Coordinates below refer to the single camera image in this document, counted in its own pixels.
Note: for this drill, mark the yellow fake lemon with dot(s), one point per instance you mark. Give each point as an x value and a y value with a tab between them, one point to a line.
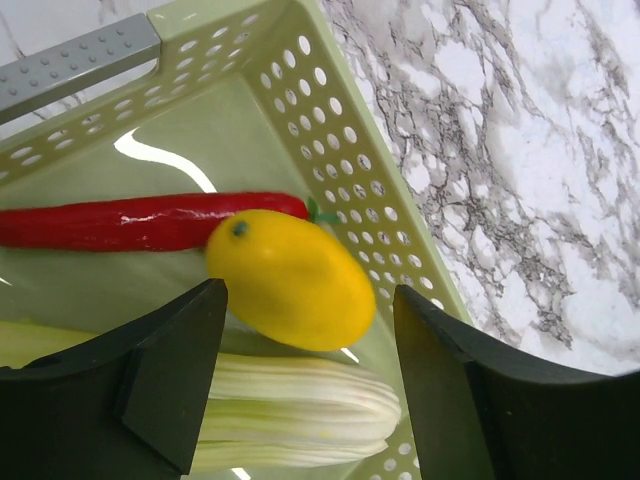
291	281

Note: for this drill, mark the red fake chili pepper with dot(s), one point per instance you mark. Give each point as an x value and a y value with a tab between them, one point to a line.
158	223

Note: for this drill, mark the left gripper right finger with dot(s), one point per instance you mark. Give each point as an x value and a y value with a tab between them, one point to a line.
481	409

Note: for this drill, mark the green fake celery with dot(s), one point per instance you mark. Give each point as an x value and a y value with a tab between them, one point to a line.
265	417

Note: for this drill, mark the green plastic basket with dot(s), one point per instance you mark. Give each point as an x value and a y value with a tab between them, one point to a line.
217	96

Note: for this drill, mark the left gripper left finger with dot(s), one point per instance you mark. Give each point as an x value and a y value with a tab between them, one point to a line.
127	404

